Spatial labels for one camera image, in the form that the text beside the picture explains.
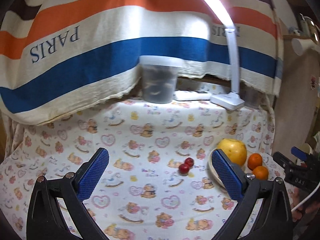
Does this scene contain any large yellow pomelo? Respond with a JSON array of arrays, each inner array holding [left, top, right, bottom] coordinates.
[[216, 138, 247, 167]]

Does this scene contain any cream ceramic plate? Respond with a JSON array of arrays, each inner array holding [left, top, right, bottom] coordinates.
[[208, 151, 272, 189]]

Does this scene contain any striped Paris towel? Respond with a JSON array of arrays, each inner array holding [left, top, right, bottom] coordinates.
[[0, 0, 284, 127]]

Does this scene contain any red hawthorn fruit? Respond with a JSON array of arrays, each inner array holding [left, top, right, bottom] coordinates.
[[184, 157, 194, 168], [178, 163, 190, 176]]

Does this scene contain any medium orange mandarin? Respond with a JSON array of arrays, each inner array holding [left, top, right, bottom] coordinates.
[[247, 153, 263, 170]]

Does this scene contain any baby bear printed cloth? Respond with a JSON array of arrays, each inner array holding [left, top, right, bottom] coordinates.
[[1, 98, 284, 239]]

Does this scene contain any clear plastic lidded container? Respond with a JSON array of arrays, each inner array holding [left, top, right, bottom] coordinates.
[[139, 55, 183, 104]]

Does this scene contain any person's hand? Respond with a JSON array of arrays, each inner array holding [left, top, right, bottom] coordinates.
[[291, 187, 319, 222]]

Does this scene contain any wooden chair back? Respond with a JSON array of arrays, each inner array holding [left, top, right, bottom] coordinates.
[[272, 17, 320, 160]]

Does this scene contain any white desk lamp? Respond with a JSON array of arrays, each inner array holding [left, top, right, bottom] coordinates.
[[203, 0, 245, 111]]

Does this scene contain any white cable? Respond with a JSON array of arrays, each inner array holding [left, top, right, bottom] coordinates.
[[291, 184, 320, 212]]

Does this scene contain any white remote control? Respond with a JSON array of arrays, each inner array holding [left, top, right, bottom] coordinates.
[[173, 90, 212, 101]]

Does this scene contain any small orange mandarin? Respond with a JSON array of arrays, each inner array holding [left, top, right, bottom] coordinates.
[[252, 166, 269, 180]]

